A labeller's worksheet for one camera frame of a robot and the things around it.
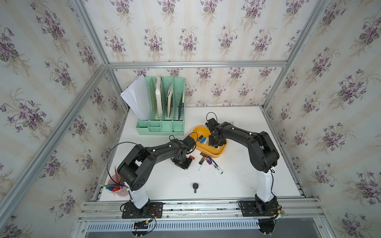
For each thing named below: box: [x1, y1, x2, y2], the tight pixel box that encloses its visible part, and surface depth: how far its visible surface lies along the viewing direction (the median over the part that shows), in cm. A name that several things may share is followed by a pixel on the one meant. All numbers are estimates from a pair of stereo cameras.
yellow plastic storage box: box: [191, 125, 228, 159], surface depth 97 cm
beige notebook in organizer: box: [167, 83, 174, 118], surface depth 103 cm
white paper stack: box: [120, 74, 151, 120], surface depth 99 cm
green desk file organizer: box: [135, 76, 186, 136], surface depth 105 cm
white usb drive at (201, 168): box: [197, 163, 207, 174], surface depth 90 cm
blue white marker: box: [211, 159, 223, 175], surface depth 88 cm
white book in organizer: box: [155, 76, 163, 119], surface depth 100 cm
